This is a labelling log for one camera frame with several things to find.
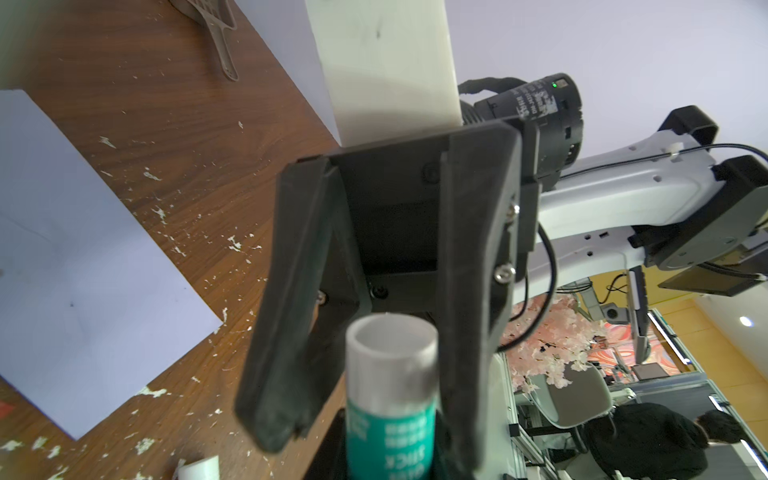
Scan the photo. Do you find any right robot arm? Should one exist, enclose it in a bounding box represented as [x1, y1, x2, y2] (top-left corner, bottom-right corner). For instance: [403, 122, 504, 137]
[234, 74, 767, 479]

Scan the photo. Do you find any seated person in black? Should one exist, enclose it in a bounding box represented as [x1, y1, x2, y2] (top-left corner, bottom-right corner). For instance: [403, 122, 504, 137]
[582, 403, 745, 479]

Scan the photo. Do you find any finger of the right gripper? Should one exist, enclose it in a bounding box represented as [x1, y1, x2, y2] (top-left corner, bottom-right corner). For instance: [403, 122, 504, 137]
[436, 122, 521, 474]
[234, 157, 360, 453]

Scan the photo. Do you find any brown plastic scoop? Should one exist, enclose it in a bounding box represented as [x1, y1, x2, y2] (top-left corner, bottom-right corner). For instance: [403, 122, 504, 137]
[170, 0, 239, 81]

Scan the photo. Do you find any white green glue stick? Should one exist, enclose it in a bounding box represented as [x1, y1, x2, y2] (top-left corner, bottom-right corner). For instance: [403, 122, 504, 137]
[345, 313, 438, 479]

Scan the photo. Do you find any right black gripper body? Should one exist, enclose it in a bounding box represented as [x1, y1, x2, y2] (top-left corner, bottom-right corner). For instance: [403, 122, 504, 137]
[296, 116, 541, 313]

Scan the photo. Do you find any purple envelope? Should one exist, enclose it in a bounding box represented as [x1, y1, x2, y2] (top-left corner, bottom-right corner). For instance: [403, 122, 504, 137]
[1, 90, 220, 439]

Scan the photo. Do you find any pink blossom decoration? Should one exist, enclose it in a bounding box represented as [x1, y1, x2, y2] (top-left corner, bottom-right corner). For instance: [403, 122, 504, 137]
[505, 294, 606, 393]

